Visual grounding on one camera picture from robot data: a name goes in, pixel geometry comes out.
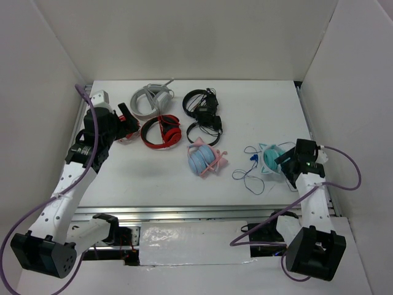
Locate aluminium rail frame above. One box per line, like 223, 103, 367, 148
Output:
73, 205, 308, 246

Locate teal cat ear headphones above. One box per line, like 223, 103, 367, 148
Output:
259, 141, 295, 182

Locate blue pink cat headphones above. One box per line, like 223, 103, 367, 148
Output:
187, 137, 228, 178

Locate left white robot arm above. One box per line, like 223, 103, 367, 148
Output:
10, 103, 139, 278

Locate black headphones lower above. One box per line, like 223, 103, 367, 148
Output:
186, 115, 223, 146

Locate black headphones upper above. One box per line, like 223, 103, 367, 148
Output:
182, 88, 219, 120

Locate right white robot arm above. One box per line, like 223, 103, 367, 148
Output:
267, 139, 346, 281

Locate white foil covered plate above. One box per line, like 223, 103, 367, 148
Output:
139, 221, 252, 266

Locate white grey headphones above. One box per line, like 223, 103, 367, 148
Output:
130, 79, 174, 121

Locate blue headphone cable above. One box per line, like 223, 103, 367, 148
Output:
232, 145, 295, 195

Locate folded red headphones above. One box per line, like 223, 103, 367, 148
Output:
117, 121, 141, 144

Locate red black headphones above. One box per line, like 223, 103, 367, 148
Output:
140, 114, 182, 149

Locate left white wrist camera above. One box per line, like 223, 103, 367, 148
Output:
90, 90, 112, 111

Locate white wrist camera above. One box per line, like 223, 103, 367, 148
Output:
316, 145, 329, 164
90, 90, 112, 111

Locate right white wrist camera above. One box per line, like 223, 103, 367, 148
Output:
316, 145, 329, 164

